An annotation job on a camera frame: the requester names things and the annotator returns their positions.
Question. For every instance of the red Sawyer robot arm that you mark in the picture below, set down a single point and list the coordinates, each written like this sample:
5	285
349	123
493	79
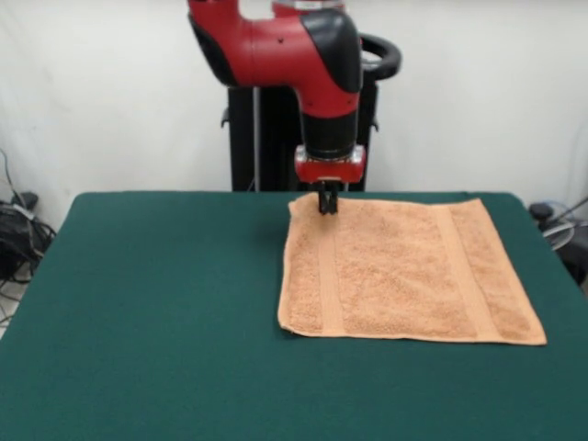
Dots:
275	50

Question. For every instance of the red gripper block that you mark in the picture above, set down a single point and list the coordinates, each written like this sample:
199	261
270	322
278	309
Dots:
328	171

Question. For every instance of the tan terry towel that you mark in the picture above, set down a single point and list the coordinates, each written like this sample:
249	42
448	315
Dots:
390	275

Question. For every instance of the dark green table cloth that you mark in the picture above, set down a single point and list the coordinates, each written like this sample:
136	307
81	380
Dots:
138	275

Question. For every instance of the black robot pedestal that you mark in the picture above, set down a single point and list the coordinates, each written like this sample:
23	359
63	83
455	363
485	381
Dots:
243	138

